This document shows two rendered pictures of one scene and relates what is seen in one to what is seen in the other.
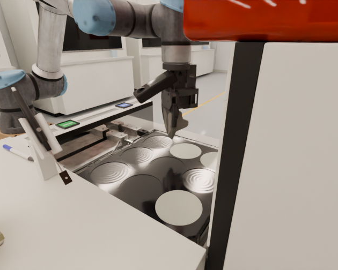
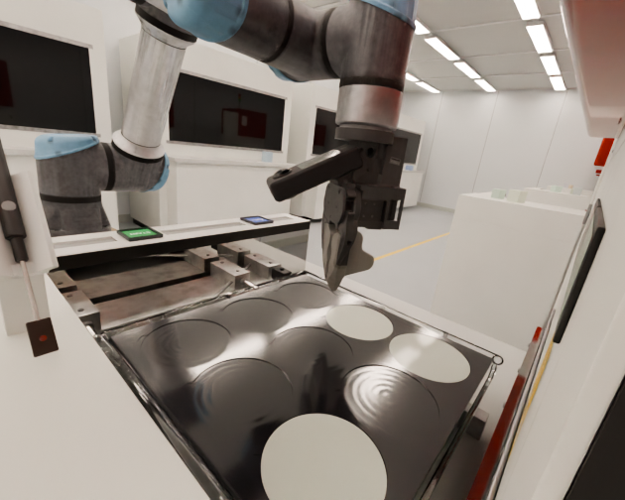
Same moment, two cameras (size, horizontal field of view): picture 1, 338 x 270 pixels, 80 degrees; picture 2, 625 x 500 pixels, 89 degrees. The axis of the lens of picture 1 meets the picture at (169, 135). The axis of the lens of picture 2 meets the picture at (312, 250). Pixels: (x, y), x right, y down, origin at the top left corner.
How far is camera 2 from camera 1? 0.16 m
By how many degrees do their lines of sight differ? 9
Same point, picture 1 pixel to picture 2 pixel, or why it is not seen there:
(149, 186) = (262, 392)
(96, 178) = (153, 350)
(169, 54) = (354, 103)
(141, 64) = not seen: hidden behind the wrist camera
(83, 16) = not seen: outside the picture
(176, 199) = (321, 441)
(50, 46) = (148, 99)
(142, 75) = (305, 195)
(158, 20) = (340, 32)
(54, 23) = (161, 61)
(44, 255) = not seen: outside the picture
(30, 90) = (99, 171)
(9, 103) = (58, 186)
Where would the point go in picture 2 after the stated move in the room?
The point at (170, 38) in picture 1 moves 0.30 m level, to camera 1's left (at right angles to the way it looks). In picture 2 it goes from (360, 68) to (98, 44)
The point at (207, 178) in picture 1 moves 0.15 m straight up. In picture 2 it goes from (405, 395) to (437, 264)
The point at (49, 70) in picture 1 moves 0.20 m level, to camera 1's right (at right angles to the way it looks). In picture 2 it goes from (140, 143) to (221, 153)
